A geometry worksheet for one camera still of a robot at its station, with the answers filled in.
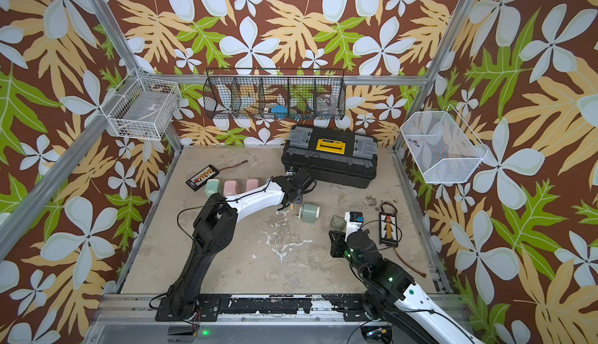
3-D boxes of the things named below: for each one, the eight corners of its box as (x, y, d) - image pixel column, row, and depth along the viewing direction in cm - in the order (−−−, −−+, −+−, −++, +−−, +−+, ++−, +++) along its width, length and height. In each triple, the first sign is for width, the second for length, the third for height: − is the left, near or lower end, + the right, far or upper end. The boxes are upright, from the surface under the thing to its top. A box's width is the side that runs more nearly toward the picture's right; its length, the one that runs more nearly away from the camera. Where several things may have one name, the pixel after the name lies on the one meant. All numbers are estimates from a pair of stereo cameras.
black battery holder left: (187, 184, 108) (185, 181, 107) (212, 166, 115) (210, 163, 113) (195, 191, 106) (193, 188, 104) (220, 173, 112) (218, 170, 111)
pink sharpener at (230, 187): (225, 200, 102) (222, 192, 97) (228, 188, 106) (225, 180, 101) (237, 200, 102) (233, 192, 96) (239, 188, 106) (236, 180, 101)
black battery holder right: (378, 245, 90) (380, 243, 88) (378, 213, 98) (380, 210, 97) (396, 248, 89) (398, 246, 87) (394, 216, 97) (396, 213, 96)
